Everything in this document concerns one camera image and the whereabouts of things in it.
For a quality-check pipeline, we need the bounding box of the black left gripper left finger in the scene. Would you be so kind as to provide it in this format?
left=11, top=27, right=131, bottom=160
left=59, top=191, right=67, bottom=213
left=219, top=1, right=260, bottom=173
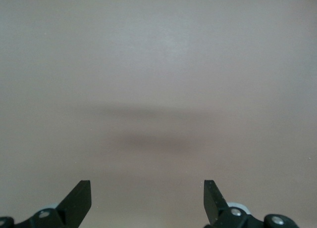
left=0, top=180, right=92, bottom=228

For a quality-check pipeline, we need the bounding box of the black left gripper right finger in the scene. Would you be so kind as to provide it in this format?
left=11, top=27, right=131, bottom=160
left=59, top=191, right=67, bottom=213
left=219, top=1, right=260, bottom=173
left=203, top=180, right=298, bottom=228

